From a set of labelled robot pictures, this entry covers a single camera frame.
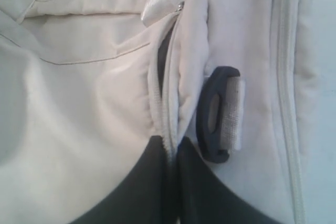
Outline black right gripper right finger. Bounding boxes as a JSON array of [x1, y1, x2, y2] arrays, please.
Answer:
[[177, 137, 268, 223]]

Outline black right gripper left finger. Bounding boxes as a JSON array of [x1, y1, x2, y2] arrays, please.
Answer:
[[74, 136, 179, 223]]

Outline cream fabric duffel bag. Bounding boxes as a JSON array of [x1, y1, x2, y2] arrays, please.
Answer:
[[1, 0, 318, 223]]

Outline main zipper pull with ring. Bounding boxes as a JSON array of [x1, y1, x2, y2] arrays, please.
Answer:
[[176, 1, 184, 12]]

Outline black D-ring right end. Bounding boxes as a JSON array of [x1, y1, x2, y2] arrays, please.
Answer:
[[195, 66, 247, 164]]

